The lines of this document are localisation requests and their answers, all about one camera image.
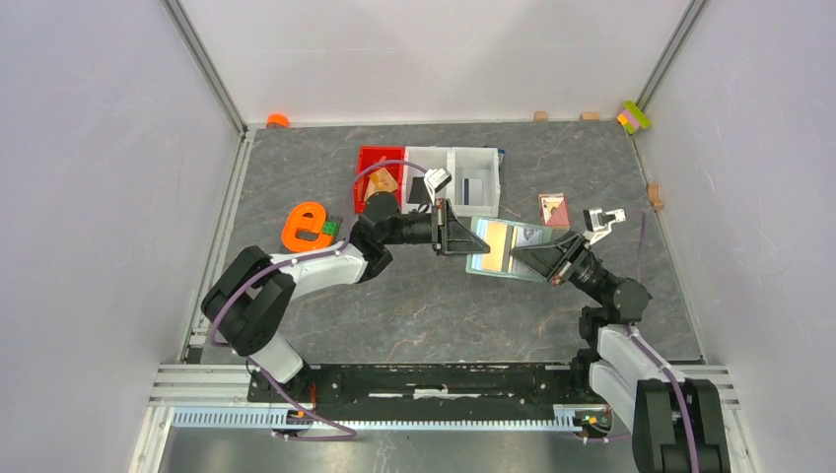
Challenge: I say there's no white bin compartment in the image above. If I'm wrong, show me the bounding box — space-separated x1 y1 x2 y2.
448 147 501 217
399 146 455 216

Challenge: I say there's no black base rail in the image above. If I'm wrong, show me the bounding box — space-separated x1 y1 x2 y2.
279 362 607 407

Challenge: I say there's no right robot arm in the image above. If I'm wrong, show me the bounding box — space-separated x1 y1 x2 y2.
510 232 732 472

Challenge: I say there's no orange tape roll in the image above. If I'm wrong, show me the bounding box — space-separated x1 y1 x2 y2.
265 113 290 128

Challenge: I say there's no white bin right compartment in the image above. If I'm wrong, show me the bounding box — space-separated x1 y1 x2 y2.
448 147 501 217

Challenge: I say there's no striped card in bin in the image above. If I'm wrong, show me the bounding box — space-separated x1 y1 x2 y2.
461 178 484 206

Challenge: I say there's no multicolour toy brick stack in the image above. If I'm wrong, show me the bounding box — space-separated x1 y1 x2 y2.
616 101 652 135

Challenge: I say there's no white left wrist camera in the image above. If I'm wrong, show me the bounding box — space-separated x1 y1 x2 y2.
423 168 452 206

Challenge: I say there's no white bin left compartment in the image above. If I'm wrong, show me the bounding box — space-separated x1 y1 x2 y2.
399 146 455 216

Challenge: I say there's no gold credit card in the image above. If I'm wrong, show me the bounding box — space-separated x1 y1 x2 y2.
475 220 516 273
364 168 399 201

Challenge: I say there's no wooden arch block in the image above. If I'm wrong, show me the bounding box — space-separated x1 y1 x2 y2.
647 182 665 212

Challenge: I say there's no red plastic bin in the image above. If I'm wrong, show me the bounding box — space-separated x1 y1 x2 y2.
353 145 405 214

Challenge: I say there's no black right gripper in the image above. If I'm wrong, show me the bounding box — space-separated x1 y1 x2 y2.
509 230 612 303

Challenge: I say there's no black card in bin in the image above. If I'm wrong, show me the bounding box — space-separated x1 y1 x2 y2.
406 176 430 205

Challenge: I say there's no orange curved toy track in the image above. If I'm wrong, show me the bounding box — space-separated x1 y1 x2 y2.
281 201 334 253

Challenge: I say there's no green toy brick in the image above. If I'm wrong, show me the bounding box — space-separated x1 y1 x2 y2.
320 220 341 237

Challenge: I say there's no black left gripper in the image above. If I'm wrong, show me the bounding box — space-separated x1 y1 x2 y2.
383 200 490 258

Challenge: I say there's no red playing card box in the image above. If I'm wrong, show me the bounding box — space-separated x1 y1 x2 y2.
538 193 571 230

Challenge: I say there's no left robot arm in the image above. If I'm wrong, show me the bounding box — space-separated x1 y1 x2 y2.
200 192 490 402

